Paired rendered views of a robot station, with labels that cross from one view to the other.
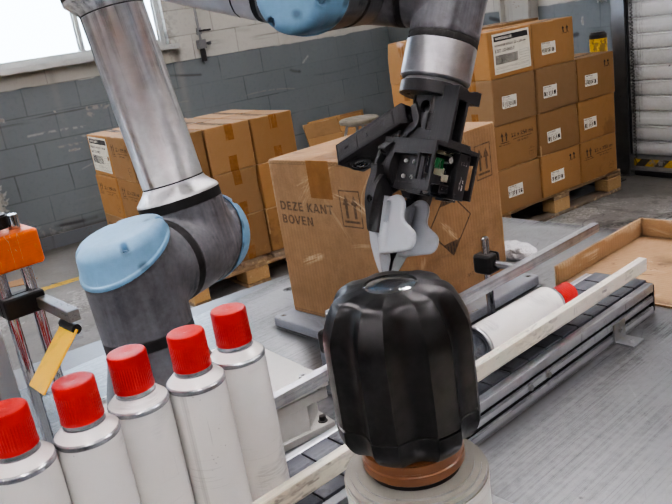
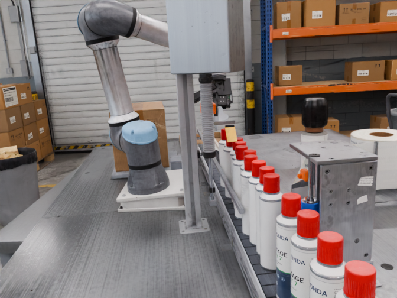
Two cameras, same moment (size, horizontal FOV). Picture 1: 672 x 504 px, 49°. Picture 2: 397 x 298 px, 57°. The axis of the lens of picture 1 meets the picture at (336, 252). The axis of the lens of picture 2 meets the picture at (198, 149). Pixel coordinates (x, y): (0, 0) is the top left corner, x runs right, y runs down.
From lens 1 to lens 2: 116 cm
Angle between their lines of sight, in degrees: 53
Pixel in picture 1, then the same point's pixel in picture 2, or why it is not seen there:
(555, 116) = (29, 127)
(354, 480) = (312, 134)
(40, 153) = not seen: outside the picture
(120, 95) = (116, 78)
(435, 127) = (225, 88)
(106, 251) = (149, 128)
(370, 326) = (323, 101)
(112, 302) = (151, 146)
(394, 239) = (221, 117)
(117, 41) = (117, 59)
